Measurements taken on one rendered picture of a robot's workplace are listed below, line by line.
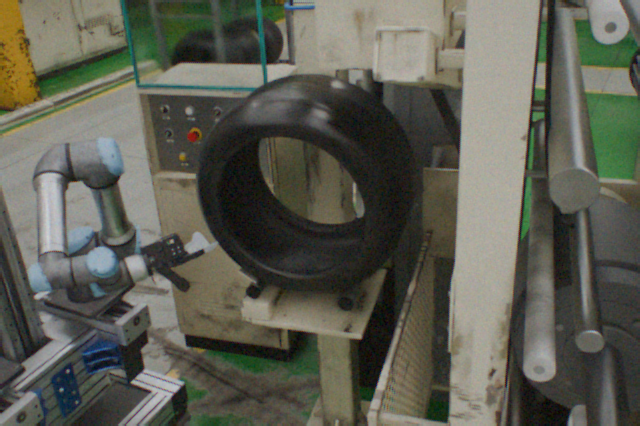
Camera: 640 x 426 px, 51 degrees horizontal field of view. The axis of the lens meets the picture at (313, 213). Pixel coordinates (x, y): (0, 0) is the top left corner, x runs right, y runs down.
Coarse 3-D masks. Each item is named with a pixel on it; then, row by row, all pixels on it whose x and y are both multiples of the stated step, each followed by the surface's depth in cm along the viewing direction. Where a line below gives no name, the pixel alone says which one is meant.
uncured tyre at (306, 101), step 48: (288, 96) 168; (336, 96) 171; (240, 144) 172; (336, 144) 165; (384, 144) 168; (240, 192) 210; (384, 192) 168; (240, 240) 202; (288, 240) 213; (336, 240) 211; (384, 240) 174; (288, 288) 190; (336, 288) 187
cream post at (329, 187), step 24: (312, 0) 189; (312, 24) 192; (312, 48) 195; (312, 72) 198; (336, 72) 196; (312, 168) 213; (336, 168) 211; (312, 192) 217; (336, 192) 215; (312, 216) 221; (336, 216) 219; (336, 336) 242; (336, 360) 247; (336, 384) 252; (336, 408) 258; (360, 408) 270
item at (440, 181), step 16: (432, 160) 202; (448, 160) 211; (432, 176) 195; (448, 176) 193; (432, 192) 197; (448, 192) 196; (432, 208) 199; (448, 208) 198; (432, 224) 202; (448, 224) 200; (432, 240) 204; (448, 240) 203; (432, 256) 207; (448, 256) 205
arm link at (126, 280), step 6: (126, 264) 182; (126, 270) 181; (126, 276) 181; (120, 282) 181; (126, 282) 182; (132, 282) 183; (96, 288) 179; (102, 288) 180; (108, 288) 180; (114, 288) 181; (120, 288) 183; (96, 294) 180; (102, 294) 181
